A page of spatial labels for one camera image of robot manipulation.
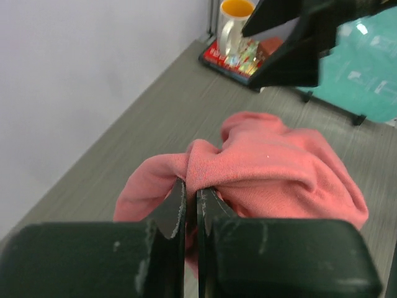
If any small brown box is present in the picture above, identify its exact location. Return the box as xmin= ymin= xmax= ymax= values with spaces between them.
xmin=256 ymin=37 xmax=283 ymax=61

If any red book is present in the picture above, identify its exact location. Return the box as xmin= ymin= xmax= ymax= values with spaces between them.
xmin=198 ymin=40 xmax=262 ymax=86

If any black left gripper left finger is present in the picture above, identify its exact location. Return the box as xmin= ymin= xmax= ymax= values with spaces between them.
xmin=1 ymin=180 xmax=186 ymax=297

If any white mug orange inside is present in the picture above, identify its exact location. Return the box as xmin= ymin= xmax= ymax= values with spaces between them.
xmin=216 ymin=0 xmax=255 ymax=56

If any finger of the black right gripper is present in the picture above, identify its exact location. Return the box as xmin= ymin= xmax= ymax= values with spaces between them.
xmin=241 ymin=0 xmax=303 ymax=37
xmin=248 ymin=18 xmax=338 ymax=88

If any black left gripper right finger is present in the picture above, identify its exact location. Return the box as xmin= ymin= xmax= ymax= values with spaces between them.
xmin=197 ymin=189 xmax=382 ymax=297

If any pink t-shirt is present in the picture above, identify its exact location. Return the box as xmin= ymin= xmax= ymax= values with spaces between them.
xmin=113 ymin=111 xmax=370 ymax=277

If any teal folding board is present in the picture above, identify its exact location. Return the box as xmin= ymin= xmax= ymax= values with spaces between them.
xmin=301 ymin=7 xmax=396 ymax=122

